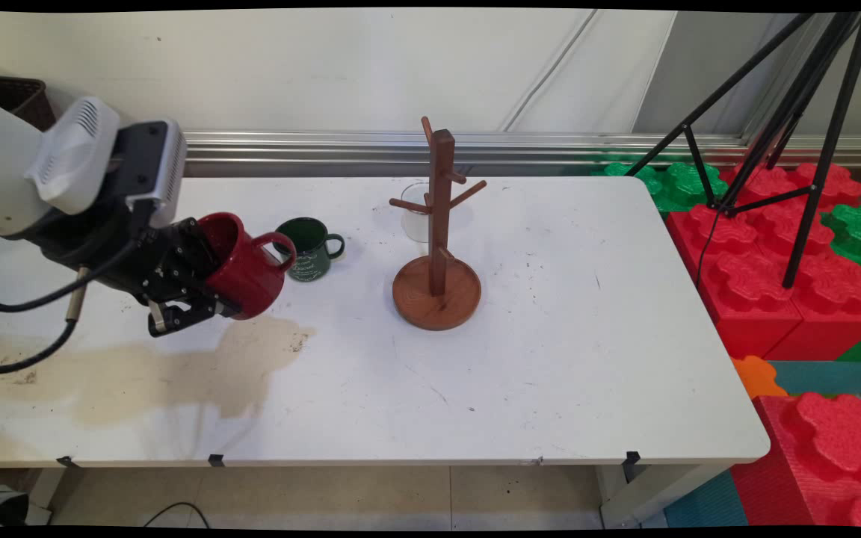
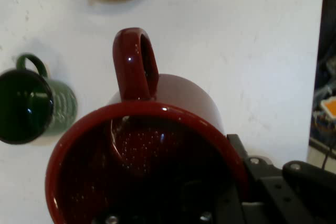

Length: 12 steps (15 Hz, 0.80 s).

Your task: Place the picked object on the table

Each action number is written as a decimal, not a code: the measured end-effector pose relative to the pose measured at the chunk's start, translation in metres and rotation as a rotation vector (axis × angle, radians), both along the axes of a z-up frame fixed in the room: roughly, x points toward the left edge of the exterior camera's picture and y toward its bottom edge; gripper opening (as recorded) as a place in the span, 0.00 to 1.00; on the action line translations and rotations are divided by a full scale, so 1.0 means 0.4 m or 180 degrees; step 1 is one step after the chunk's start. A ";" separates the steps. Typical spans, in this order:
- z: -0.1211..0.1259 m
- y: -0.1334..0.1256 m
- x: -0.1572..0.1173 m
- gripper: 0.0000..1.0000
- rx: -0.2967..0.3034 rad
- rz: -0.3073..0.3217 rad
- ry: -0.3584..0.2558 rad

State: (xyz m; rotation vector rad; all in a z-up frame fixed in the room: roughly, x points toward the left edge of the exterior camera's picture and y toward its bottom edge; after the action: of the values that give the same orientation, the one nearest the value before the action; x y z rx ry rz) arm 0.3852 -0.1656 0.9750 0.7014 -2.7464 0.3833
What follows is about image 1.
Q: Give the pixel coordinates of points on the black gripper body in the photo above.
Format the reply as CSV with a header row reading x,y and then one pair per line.
x,y
139,258

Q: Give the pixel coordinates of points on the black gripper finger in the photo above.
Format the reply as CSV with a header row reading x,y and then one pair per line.
x,y
191,314
199,246

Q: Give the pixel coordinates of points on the red enamel mug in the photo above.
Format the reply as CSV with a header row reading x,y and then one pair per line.
x,y
251,280

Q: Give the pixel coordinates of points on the dark green enamel mug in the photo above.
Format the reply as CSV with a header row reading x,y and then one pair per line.
x,y
315,258

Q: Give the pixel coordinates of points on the black table edge clip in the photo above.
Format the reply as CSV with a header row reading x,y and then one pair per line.
x,y
66,462
216,460
631,459

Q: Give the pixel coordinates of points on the dark wicker basket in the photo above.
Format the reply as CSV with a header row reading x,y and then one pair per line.
x,y
23,93

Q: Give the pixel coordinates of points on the clear glass cup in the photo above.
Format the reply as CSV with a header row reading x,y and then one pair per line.
x,y
415,224

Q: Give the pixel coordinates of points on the wooden mug tree stand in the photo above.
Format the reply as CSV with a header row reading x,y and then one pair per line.
x,y
436,299

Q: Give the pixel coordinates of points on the grey crumpled bag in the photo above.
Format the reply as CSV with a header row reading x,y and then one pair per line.
x,y
1,506

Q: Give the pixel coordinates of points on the white table leg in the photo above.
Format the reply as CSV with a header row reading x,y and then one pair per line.
x,y
647,497

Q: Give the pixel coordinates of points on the teal foam mat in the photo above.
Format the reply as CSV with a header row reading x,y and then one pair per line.
x,y
826,377
707,504

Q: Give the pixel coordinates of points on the orange foam piece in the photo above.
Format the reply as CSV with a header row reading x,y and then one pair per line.
x,y
755,377

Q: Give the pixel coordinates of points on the large red foam block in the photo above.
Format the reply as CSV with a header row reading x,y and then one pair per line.
x,y
812,463

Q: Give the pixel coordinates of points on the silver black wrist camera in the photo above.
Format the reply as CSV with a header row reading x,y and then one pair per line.
x,y
154,168

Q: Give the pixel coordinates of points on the aluminium wall rail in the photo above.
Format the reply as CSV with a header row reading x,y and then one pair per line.
x,y
326,149

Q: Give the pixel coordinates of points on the black camera tripod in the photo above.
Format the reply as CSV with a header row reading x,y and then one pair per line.
x,y
841,97

